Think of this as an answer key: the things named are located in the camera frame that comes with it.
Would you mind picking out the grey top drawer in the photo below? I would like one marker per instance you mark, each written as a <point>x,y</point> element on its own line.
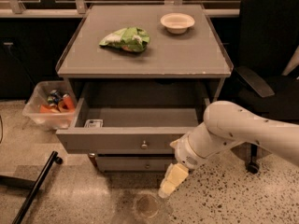
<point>129,127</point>

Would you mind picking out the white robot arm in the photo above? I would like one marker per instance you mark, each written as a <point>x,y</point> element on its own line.
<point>226,125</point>

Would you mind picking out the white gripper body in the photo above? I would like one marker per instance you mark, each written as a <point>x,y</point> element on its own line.
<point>184,154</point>

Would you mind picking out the grey drawer cabinet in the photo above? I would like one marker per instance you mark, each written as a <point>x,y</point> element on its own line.
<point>184,69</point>

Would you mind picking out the grey middle drawer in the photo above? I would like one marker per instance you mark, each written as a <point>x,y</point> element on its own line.
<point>122,151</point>

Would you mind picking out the grey drawer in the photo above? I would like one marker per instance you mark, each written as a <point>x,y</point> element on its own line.
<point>122,151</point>
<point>129,127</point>
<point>139,163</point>

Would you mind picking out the white paper bowl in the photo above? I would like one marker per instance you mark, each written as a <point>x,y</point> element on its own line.
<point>177,23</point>

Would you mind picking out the round floor drain cover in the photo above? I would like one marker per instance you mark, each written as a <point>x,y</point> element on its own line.
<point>147,206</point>

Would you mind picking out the black office chair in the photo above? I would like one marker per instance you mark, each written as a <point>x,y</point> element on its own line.
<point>265,77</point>

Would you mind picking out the green chip bag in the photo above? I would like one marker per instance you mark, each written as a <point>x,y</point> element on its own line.
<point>132,39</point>

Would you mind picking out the white packet in drawer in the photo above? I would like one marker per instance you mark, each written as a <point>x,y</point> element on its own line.
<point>93,123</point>

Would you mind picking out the blue green soda can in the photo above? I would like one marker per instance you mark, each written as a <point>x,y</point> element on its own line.
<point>55,97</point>

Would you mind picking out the clear plastic bin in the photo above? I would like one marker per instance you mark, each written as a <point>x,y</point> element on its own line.
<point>38,107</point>

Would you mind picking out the black metal stand leg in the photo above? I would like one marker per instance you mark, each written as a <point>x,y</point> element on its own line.
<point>32,185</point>

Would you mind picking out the orange soda can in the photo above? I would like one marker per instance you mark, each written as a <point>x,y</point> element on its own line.
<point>66,104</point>

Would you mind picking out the grey bottom drawer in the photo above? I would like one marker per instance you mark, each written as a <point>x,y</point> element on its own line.
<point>139,163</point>

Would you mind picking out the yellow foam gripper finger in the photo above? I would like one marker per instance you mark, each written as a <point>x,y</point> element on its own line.
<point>174,176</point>

